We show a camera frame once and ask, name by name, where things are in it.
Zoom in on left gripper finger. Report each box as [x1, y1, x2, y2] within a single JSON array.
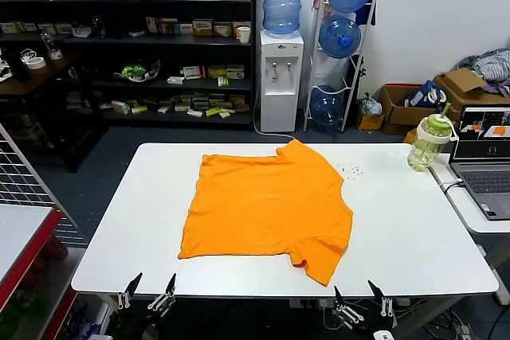
[[117, 272, 143, 309], [147, 273, 178, 311]]

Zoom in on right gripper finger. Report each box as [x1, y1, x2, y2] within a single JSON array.
[[332, 285, 366, 326], [367, 279, 396, 318]]

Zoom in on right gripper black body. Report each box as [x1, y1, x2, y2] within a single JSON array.
[[351, 313, 400, 340]]

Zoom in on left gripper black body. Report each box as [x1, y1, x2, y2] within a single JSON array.
[[110, 307, 165, 340]]

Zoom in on orange t-shirt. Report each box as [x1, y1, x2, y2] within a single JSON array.
[[177, 139, 355, 287]]

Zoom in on pile of blue grey clothes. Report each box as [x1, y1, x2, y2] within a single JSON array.
[[456, 48, 510, 96]]

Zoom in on white side table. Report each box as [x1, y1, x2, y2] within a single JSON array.
[[428, 152, 510, 305]]

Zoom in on white cabinet with red edge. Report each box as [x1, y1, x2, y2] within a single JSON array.
[[0, 204, 79, 340]]

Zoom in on grey laptop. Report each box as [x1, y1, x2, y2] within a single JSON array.
[[449, 104, 510, 221]]

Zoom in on clear bottle with green lid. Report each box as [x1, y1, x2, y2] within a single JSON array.
[[406, 103, 458, 173]]

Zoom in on small yellow cardboard box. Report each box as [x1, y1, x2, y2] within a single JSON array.
[[356, 104, 386, 131]]

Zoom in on open cardboard box red rim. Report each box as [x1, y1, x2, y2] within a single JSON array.
[[378, 83, 439, 136]]

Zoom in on grey plastic bag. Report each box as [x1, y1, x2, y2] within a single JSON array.
[[358, 92, 383, 116]]

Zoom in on blue and white bag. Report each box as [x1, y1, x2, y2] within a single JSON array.
[[405, 80, 449, 108]]

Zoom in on white water dispenser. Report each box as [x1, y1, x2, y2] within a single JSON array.
[[259, 30, 304, 133]]

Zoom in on brown cardboard box with flap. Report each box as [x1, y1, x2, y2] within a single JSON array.
[[433, 68, 510, 122]]

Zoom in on white and red carton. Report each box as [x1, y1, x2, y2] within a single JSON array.
[[182, 64, 206, 79]]

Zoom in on black tripod stand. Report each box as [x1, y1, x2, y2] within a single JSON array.
[[346, 55, 367, 118]]

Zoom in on brown wooden desk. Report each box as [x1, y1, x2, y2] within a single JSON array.
[[0, 53, 79, 96]]

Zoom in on white metal jug rack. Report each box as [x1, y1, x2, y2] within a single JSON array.
[[303, 0, 378, 133]]

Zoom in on black device on desk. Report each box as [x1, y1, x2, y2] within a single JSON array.
[[3, 52, 29, 81]]

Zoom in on black shelving unit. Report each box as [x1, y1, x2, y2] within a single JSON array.
[[0, 0, 257, 131]]

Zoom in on clear plastic bottle red label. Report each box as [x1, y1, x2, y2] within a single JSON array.
[[39, 28, 63, 61]]

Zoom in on dark blue bottle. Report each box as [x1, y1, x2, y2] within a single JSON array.
[[90, 16, 107, 40]]

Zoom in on yellow and white carton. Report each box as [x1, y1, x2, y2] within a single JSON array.
[[192, 18, 214, 37]]

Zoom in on blue water jug with label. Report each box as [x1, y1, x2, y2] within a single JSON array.
[[261, 0, 304, 38]]

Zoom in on white wire grid panel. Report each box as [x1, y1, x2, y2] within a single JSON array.
[[0, 123, 79, 229]]

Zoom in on white dispenser power cord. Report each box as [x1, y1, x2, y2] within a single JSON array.
[[253, 88, 299, 144]]

